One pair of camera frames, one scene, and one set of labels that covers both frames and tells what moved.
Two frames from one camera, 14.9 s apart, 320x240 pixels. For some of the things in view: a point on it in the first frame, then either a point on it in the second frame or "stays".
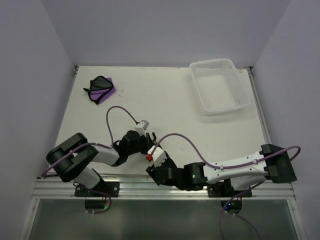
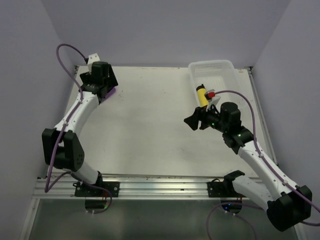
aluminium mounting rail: (144, 187) stays
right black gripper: (151, 169) -> (193, 120)
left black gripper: (144, 151) -> (110, 80)
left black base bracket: (103, 189) stays
